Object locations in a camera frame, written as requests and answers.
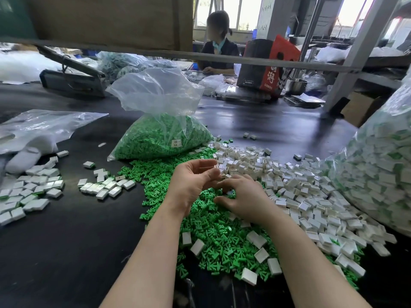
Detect person's left hand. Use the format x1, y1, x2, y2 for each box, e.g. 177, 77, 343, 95
164, 158, 223, 217

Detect person's right hand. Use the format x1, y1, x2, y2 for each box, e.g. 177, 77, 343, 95
214, 174, 281, 227

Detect pile of green parts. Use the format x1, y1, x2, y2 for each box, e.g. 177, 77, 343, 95
119, 146, 362, 287

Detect pile of white plastic caps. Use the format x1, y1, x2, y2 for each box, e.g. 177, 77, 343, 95
182, 136, 398, 285

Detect pile of assembled white pieces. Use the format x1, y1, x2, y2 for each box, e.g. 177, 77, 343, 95
0, 151, 69, 227

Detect person's right forearm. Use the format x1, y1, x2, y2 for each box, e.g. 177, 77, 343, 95
260, 213, 372, 308

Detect person's left forearm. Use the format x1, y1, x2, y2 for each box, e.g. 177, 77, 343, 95
99, 205, 188, 308

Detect bag of green clips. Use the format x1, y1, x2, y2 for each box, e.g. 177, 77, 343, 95
107, 67, 214, 162

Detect clear bag of pale parts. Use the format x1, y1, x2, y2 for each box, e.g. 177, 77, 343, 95
98, 52, 197, 82

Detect large bag of white caps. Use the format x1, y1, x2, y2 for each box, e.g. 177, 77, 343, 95
331, 66, 411, 238

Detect crumpled white plastic bag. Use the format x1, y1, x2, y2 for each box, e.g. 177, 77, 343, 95
199, 74, 231, 97

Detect white paper sheets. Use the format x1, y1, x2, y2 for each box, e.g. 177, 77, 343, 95
284, 93, 326, 108

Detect metal bowl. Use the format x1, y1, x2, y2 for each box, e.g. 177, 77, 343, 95
286, 78, 308, 96

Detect black and red box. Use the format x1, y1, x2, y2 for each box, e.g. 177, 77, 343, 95
237, 35, 302, 97

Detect cardboard box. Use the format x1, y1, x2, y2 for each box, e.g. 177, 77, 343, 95
341, 92, 385, 128

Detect black table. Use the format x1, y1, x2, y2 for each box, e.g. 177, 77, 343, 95
0, 61, 411, 308

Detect empty clear plastic bag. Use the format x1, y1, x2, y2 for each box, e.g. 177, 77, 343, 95
0, 110, 109, 178

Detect white bags on shelf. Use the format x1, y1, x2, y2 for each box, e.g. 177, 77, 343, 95
316, 47, 402, 64

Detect brown board panel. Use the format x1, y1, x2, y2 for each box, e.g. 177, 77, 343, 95
0, 0, 194, 50

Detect white plastic sheet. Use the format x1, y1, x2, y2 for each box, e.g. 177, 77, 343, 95
0, 50, 62, 85

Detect grey metal shelf frame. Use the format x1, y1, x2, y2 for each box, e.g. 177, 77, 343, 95
0, 0, 411, 115

